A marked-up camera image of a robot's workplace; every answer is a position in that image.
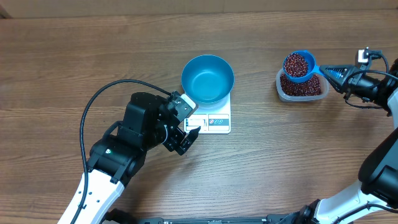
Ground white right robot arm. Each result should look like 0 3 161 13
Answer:
295 63 397 223

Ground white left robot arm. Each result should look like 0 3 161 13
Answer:
59 91 199 223

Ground white digital kitchen scale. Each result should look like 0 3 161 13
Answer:
183 94 231 134

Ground red beans in scoop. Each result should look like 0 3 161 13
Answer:
283 53 308 78

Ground teal metal bowl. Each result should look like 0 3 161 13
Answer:
181 55 235 105

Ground clear plastic container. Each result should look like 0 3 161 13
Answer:
275 68 330 103

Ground red adzuki beans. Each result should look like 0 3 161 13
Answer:
280 73 322 96

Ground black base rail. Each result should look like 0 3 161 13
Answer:
99 208 354 224

